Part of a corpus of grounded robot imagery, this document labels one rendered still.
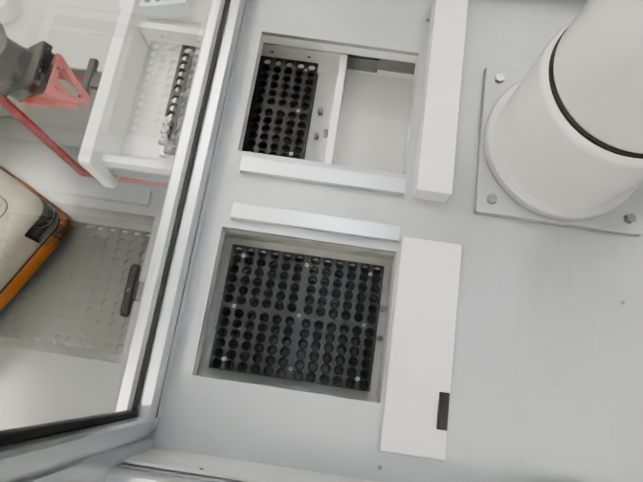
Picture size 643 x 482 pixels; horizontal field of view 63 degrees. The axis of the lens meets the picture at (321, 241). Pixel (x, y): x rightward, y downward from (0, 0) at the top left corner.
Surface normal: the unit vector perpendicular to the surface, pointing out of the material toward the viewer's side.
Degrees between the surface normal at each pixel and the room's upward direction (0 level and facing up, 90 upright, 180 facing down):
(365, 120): 0
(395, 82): 0
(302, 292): 0
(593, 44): 84
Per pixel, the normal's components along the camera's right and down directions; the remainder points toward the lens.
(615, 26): -0.99, -0.07
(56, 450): 0.99, 0.14
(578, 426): 0.02, -0.25
